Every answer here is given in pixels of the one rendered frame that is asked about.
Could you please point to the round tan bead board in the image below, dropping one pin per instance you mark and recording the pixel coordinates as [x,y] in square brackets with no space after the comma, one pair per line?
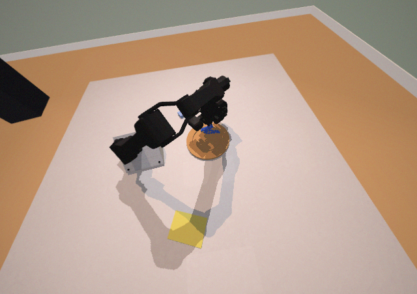
[208,146]

